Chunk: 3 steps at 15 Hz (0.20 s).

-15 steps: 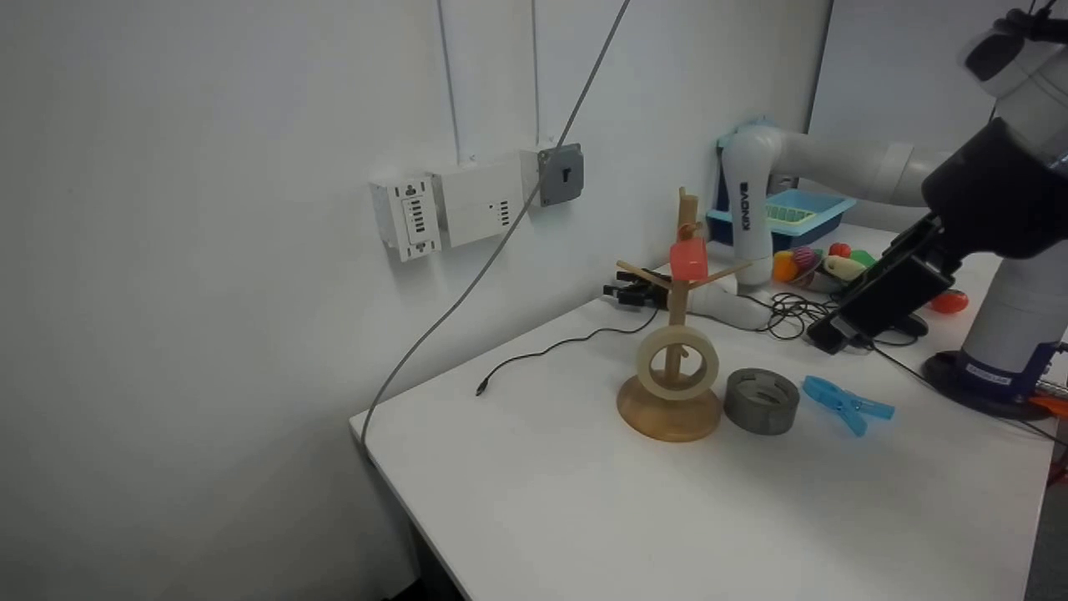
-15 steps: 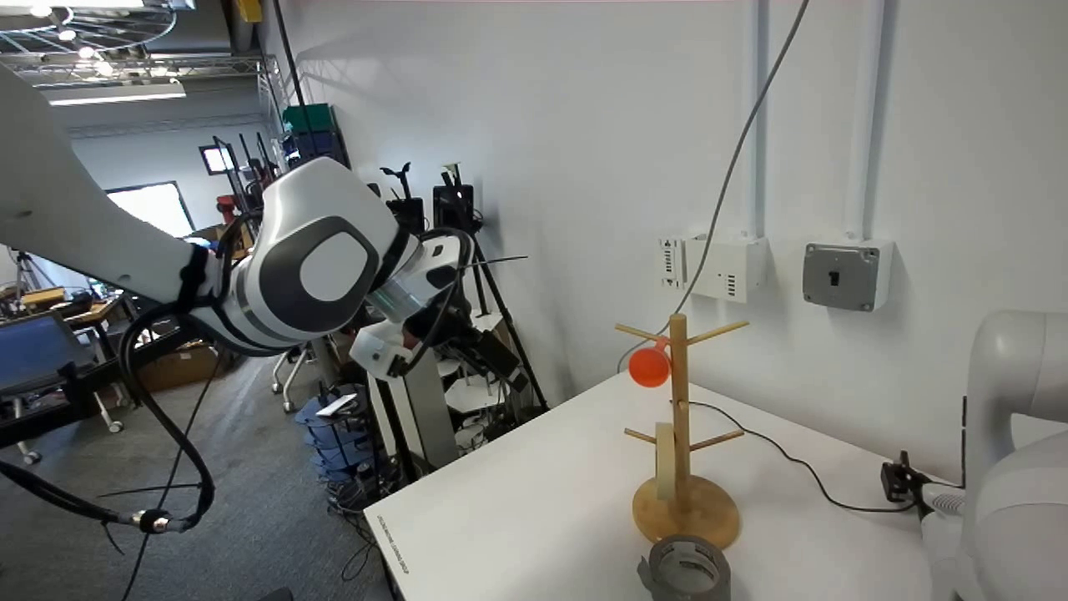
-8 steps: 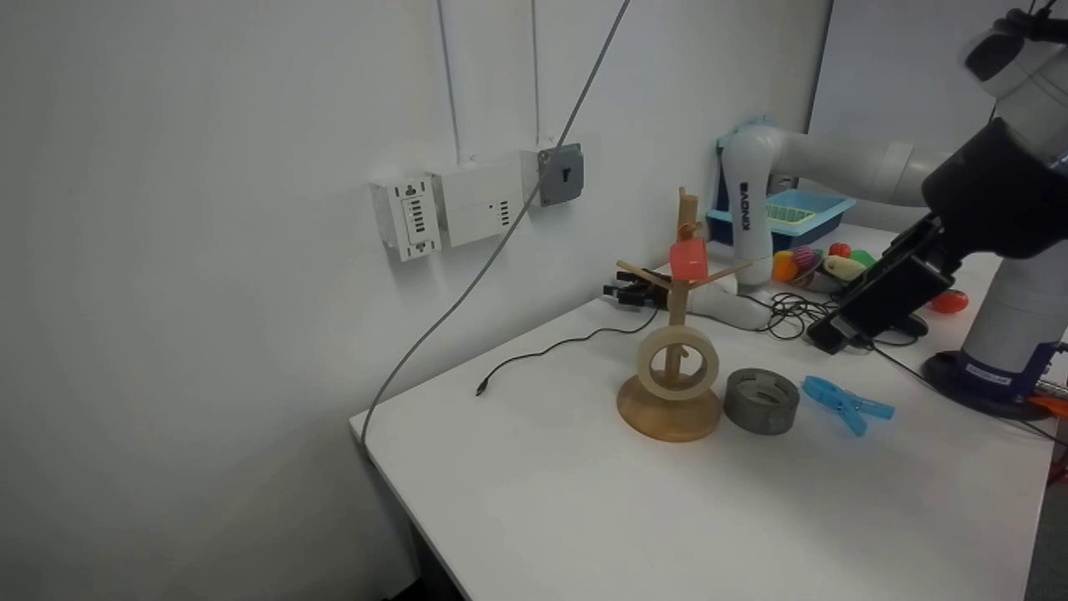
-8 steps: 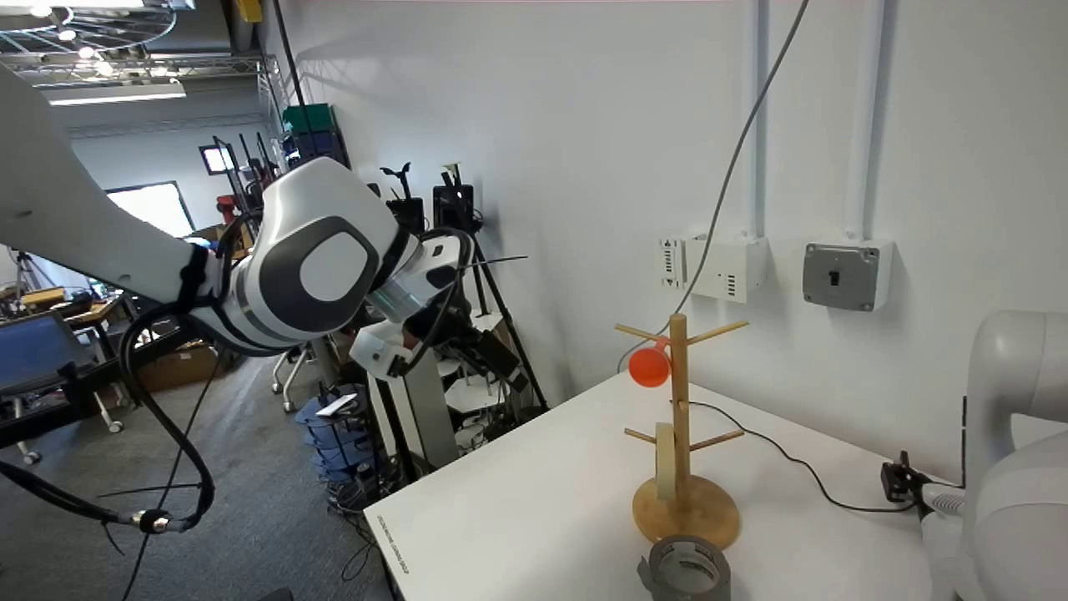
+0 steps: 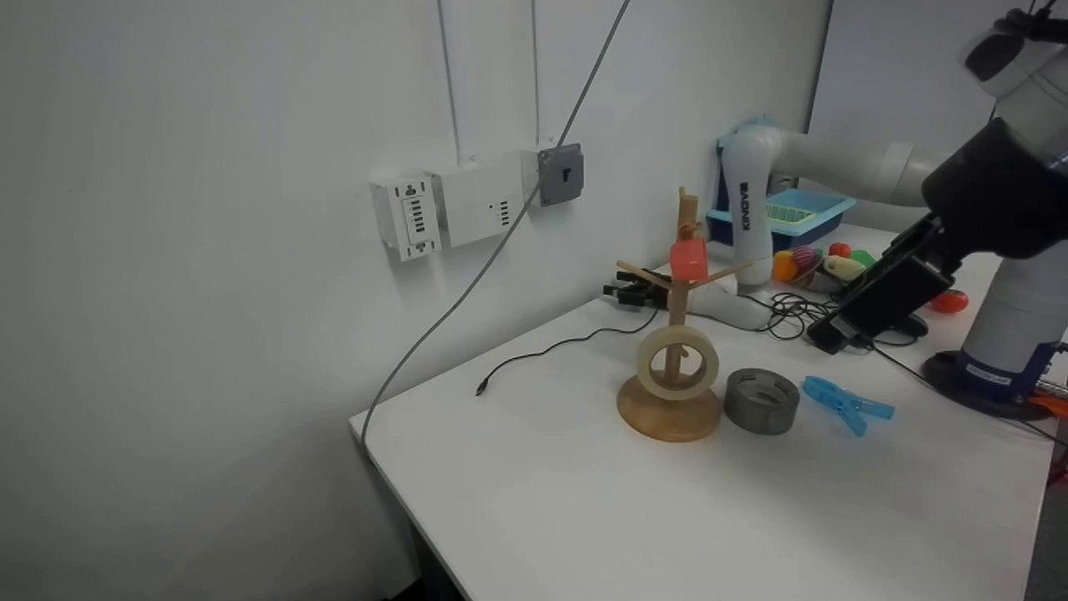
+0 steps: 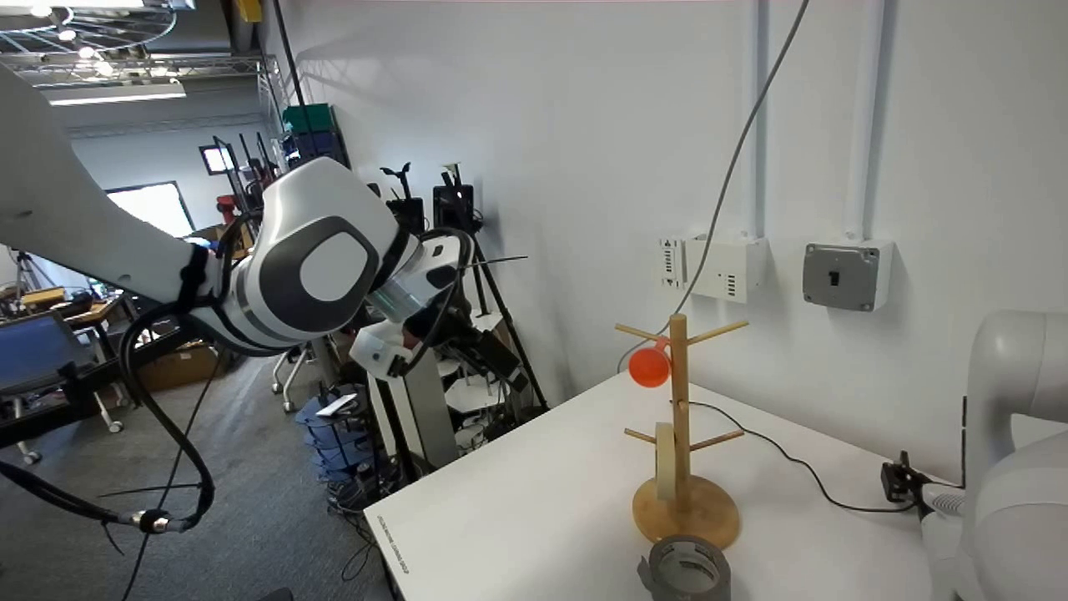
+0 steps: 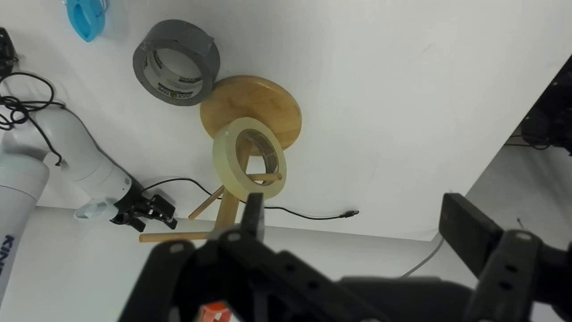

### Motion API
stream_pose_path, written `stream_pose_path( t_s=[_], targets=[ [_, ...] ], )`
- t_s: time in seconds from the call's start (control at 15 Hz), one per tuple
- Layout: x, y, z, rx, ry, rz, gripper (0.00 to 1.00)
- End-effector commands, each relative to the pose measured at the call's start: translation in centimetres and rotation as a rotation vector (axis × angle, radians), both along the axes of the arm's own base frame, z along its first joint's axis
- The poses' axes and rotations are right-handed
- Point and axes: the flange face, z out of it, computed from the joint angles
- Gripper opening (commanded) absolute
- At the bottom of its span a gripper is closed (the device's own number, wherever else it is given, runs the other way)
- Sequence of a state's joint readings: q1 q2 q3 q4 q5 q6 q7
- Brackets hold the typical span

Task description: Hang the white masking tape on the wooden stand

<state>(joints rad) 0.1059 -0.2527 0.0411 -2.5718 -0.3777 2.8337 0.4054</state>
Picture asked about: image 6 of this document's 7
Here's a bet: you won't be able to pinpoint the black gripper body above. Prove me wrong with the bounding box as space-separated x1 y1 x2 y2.
409 299 486 369

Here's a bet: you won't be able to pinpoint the white robot arm black joints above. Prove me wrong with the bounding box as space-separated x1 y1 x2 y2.
0 60 482 361

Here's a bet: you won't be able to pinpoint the wooden peg stand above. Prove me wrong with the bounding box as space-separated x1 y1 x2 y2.
611 310 751 553

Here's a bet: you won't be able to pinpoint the black equipment rack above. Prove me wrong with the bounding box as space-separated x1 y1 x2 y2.
427 228 549 454

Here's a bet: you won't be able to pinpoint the blue crate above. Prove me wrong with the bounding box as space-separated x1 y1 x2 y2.
298 387 384 499

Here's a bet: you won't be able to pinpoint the orange ball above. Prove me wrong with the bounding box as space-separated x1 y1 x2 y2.
623 343 675 390

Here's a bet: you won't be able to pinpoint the green storage box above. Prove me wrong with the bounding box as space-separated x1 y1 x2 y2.
276 99 351 171

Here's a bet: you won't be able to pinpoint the brown cardboard box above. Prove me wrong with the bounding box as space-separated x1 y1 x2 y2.
138 339 227 393

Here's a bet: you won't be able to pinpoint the blue chair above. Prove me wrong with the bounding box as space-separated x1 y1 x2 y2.
0 310 128 447

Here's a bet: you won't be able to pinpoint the black connector device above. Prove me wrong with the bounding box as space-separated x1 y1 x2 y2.
876 447 941 516

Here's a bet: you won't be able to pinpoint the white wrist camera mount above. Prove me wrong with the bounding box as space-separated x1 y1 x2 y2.
346 316 431 381

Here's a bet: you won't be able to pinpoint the black tripod camera mount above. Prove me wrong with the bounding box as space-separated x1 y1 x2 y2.
380 159 434 241
431 163 483 237

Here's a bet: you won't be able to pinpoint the white vented wall box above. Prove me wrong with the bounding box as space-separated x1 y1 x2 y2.
656 234 708 295

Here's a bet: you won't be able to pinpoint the white plain wall box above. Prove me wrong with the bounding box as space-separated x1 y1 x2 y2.
698 232 773 309

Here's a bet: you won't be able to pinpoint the grey hanging cable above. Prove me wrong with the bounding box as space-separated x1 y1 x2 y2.
613 0 815 379

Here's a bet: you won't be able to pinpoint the grey duct tape roll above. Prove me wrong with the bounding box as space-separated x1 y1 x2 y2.
633 533 734 601

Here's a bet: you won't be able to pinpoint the thick black robot hose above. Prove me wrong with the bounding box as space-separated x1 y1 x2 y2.
0 237 227 542

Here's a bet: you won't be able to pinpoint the thin black cable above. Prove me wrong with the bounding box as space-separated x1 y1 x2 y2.
684 398 911 517

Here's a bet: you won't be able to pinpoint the white wall conduit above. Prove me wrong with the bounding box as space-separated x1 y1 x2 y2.
861 0 902 246
746 0 773 244

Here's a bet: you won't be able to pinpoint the grey wall switch box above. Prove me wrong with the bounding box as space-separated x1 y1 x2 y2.
800 237 893 313

